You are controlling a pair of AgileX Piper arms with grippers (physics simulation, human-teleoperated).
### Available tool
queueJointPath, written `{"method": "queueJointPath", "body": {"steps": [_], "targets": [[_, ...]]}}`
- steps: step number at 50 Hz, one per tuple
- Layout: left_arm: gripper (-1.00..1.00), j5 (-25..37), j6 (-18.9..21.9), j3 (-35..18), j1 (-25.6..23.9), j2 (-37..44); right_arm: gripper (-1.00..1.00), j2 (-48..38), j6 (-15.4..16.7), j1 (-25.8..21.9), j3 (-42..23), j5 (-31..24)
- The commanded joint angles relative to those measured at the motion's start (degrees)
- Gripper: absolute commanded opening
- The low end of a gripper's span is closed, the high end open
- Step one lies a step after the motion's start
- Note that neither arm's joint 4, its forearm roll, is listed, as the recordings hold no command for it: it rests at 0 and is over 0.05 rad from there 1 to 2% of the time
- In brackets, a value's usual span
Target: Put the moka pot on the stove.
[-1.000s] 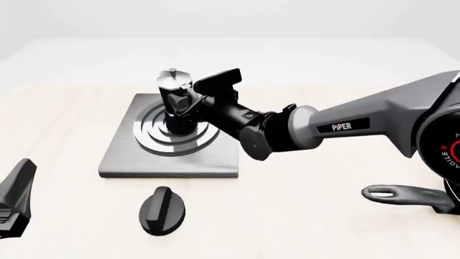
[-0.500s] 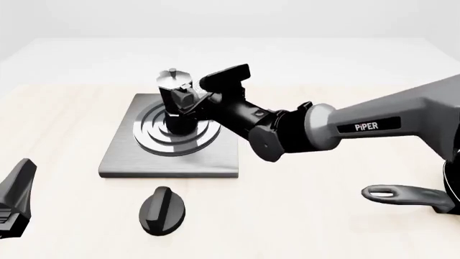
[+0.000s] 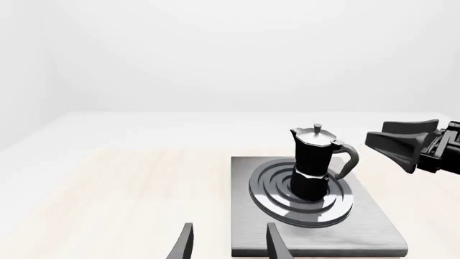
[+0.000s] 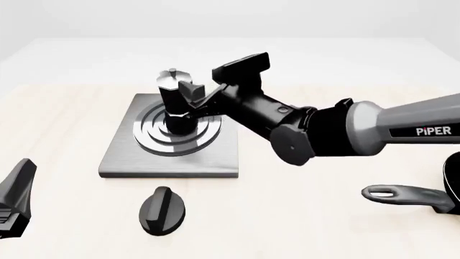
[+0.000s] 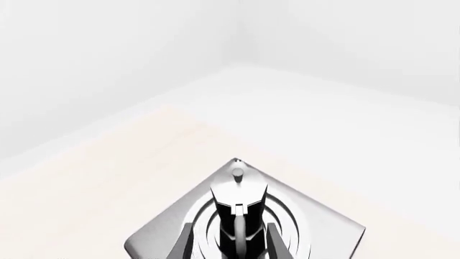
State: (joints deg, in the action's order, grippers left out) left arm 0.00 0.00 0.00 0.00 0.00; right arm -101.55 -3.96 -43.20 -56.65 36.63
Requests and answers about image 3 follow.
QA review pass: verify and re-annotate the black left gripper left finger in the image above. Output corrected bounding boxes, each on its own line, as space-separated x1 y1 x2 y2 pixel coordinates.
165 222 195 259

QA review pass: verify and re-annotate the black moka pot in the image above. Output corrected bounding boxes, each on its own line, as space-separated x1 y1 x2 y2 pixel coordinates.
289 123 360 202

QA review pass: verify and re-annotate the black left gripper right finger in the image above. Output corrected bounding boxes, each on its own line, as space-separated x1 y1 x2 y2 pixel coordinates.
266 222 293 259

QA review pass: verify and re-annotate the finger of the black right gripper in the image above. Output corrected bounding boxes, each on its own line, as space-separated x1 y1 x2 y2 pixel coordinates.
381 118 441 135
364 130 433 175

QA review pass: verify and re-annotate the flat black stove plate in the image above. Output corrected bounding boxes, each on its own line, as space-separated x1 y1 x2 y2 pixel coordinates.
229 155 409 258

